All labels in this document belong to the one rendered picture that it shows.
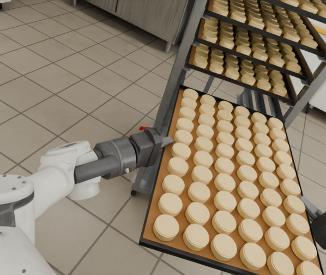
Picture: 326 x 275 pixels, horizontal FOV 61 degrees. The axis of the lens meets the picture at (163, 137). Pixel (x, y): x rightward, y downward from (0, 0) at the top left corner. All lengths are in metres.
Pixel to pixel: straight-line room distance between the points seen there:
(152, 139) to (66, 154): 0.22
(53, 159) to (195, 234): 0.31
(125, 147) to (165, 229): 0.21
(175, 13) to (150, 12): 0.26
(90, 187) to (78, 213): 0.89
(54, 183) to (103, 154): 0.15
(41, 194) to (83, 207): 1.05
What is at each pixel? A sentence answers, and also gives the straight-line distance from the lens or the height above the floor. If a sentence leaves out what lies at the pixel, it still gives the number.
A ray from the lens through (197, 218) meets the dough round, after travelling 0.61.
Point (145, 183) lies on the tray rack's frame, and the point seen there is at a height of 0.15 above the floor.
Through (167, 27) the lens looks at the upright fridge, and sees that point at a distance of 2.93.
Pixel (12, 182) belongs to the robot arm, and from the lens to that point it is 0.41.
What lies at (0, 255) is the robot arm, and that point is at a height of 1.02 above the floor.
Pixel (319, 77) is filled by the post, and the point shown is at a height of 0.99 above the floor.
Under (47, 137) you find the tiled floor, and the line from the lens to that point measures 1.84.
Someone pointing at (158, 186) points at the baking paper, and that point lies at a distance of 0.65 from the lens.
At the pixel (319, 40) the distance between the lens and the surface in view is 1.15.
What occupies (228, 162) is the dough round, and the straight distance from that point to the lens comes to 0.76.
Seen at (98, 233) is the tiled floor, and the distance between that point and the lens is 1.47.
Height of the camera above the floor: 1.30
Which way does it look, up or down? 41 degrees down
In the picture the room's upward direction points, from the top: 21 degrees clockwise
